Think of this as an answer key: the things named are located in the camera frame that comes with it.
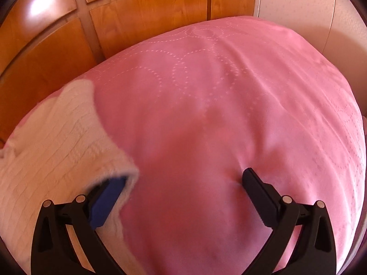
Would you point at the white knit sweater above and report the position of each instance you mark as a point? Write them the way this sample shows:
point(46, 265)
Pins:
point(57, 149)

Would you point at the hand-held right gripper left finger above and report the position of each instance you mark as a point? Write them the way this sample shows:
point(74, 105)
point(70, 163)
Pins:
point(107, 203)

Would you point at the wooden wardrobe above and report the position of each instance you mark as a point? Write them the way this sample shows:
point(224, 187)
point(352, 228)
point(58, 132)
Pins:
point(143, 14)

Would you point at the pink quilted blanket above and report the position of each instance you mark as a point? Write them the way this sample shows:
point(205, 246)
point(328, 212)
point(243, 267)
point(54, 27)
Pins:
point(200, 106)

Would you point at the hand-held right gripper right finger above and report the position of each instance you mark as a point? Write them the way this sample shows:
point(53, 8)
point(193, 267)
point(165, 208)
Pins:
point(258, 194)

